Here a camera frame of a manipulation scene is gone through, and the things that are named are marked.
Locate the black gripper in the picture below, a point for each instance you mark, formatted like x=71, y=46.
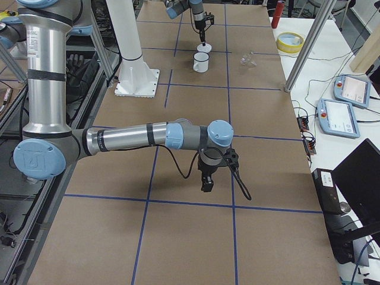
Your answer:
x=208, y=170
x=198, y=23

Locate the white enamel cup lid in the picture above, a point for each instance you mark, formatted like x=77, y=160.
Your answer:
x=204, y=48

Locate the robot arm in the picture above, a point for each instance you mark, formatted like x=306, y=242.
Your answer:
x=177, y=7
x=49, y=144

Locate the white enamel cup blue rim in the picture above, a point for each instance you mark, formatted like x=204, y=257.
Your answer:
x=201, y=60

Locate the red bottle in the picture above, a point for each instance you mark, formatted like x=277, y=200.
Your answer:
x=277, y=13

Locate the yellow tape roll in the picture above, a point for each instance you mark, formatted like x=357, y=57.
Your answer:
x=289, y=42

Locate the black computer box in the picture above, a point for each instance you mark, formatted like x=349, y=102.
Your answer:
x=326, y=191

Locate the near teach pendant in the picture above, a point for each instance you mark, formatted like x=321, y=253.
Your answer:
x=337, y=118

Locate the teach pendant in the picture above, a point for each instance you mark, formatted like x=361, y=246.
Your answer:
x=337, y=118
x=353, y=90

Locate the black monitor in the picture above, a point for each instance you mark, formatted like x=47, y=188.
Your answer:
x=357, y=178

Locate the far teach pendant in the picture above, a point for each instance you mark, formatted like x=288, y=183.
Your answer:
x=353, y=90

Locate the wooden board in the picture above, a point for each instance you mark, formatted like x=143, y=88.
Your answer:
x=367, y=54

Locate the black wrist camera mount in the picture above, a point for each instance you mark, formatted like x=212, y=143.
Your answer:
x=231, y=159

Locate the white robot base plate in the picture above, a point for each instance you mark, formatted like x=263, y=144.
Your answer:
x=135, y=84

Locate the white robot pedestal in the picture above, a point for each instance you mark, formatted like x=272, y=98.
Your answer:
x=124, y=24

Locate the grey aluminium frame post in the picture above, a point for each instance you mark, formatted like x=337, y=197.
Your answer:
x=316, y=28

